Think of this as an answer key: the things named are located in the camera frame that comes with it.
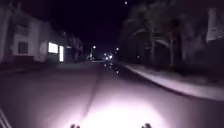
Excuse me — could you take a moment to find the row of pale buildings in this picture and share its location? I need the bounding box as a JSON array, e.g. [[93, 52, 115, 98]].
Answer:
[[0, 4, 84, 66]]

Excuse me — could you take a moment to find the robot's own part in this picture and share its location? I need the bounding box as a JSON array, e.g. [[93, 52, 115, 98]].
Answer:
[[141, 122, 154, 128], [69, 123, 81, 128]]

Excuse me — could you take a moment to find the vehicle with headlights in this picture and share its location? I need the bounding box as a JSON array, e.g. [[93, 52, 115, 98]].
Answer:
[[103, 52, 114, 62]]

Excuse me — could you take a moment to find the lit white sign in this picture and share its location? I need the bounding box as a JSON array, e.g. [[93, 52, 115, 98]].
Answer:
[[47, 41, 65, 63]]

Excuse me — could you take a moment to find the pale concrete pavement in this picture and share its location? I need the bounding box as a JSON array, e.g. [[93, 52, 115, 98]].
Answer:
[[121, 63, 224, 102]]

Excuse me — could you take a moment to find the row of trees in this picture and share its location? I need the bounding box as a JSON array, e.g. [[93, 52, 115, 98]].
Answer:
[[116, 0, 224, 79]]

